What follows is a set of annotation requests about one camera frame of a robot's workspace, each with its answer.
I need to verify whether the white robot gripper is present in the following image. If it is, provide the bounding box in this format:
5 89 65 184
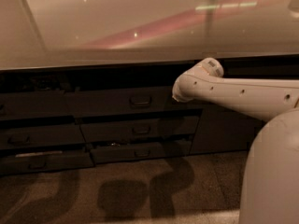
172 78 192 103

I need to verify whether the dark drawer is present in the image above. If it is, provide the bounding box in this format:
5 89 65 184
91 140 192 164
80 116 199 142
0 125 85 150
0 150 93 175
0 91 69 120
64 86 202 118

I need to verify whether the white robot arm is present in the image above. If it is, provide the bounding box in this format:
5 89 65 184
172 58 299 224

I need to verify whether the dark cabinet door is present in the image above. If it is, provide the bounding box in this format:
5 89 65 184
191 105 264 154

